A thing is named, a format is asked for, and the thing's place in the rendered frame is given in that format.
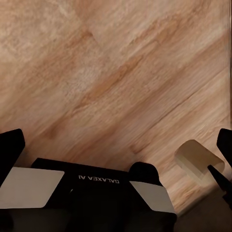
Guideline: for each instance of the pillar candle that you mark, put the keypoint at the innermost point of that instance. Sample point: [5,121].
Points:
[194,158]

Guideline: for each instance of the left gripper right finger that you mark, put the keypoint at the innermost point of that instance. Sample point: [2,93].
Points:
[224,143]

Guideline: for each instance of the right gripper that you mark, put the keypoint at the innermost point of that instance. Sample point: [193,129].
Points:
[224,183]

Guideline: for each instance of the cabinet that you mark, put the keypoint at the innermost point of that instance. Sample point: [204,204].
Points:
[212,215]

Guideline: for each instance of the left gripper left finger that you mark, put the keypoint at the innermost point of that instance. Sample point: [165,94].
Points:
[11,145]

